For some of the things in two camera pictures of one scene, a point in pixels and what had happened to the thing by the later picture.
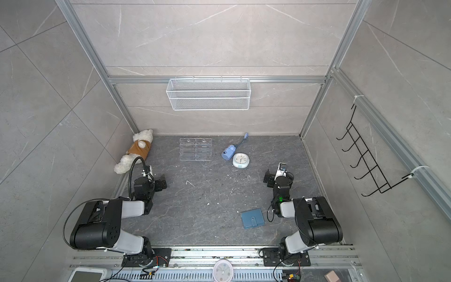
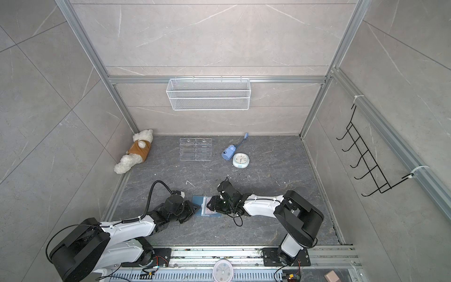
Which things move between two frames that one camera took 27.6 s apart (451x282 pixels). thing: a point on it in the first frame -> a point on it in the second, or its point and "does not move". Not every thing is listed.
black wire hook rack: [366, 159] does not move
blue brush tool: [229, 153] does not move
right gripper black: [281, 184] -> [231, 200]
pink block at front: [332, 277] does not move
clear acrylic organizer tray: [195, 149] does not move
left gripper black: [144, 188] -> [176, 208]
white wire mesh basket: [208, 94] does not move
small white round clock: [241, 160] does not move
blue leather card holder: [252, 218] -> [202, 201]
